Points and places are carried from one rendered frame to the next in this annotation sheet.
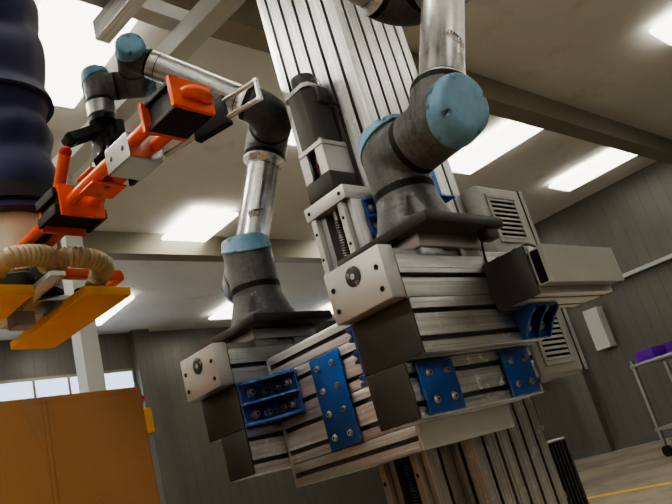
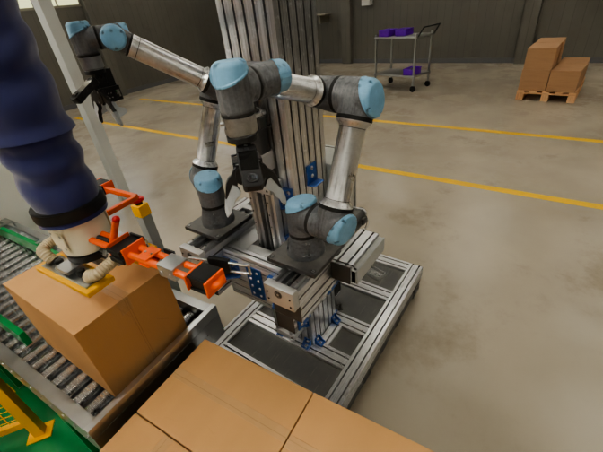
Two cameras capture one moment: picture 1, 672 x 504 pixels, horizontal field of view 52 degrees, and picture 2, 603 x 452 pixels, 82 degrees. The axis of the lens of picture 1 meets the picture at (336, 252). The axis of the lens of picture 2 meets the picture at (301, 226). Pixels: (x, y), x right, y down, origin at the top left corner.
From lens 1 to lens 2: 1.20 m
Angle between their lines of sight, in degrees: 51
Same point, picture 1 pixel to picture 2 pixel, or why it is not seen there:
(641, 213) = not seen: outside the picture
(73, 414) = (138, 297)
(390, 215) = (296, 251)
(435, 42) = (341, 181)
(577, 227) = not seen: outside the picture
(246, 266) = (210, 200)
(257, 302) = (216, 218)
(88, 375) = (60, 49)
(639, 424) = (368, 52)
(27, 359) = not seen: outside the picture
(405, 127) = (314, 230)
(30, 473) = (127, 327)
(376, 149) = (295, 221)
